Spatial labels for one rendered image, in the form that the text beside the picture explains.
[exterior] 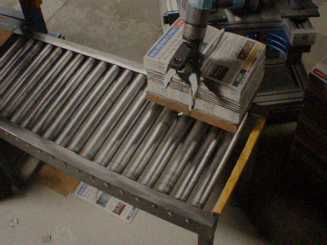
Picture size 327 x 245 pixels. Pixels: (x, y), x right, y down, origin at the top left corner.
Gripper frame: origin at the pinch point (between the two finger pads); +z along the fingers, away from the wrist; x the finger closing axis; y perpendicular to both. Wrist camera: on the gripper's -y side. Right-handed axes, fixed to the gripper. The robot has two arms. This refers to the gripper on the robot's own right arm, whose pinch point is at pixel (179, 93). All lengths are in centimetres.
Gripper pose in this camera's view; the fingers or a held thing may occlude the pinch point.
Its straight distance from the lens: 148.6
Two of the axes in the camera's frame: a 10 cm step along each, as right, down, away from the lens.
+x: -8.8, -3.4, 3.3
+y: 4.4, -3.3, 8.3
